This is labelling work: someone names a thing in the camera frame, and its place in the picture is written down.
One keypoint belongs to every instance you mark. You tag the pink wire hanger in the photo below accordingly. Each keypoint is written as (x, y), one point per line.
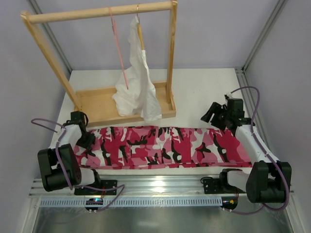
(114, 29)

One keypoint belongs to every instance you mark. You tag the pink camouflage trousers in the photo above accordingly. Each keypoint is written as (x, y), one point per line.
(153, 147)

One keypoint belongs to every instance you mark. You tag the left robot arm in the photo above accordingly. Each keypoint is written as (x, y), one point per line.
(58, 165)

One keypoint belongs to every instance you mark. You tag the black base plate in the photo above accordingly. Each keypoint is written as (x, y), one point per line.
(109, 186)
(211, 185)

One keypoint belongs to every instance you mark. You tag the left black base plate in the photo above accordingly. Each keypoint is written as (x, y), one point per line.
(109, 186)

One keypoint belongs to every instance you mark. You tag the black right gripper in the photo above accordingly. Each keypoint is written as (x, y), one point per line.
(217, 115)

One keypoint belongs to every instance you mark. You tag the wooden clothes rack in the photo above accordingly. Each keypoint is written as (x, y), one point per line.
(97, 103)

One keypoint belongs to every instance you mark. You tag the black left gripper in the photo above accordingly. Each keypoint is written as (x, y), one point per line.
(87, 139)

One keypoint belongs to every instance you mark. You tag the white t-shirt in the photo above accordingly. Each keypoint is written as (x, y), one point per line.
(135, 93)

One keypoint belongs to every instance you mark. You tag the wooden hanger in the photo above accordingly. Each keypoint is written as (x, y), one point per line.
(139, 30)

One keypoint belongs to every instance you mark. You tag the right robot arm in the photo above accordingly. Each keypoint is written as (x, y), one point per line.
(269, 179)

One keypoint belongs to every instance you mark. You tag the aluminium mounting rail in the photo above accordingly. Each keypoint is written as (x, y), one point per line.
(139, 186)

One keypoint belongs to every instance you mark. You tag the slotted cable duct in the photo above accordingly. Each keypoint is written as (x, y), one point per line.
(131, 202)

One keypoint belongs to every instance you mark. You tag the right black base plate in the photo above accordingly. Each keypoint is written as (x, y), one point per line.
(211, 185)

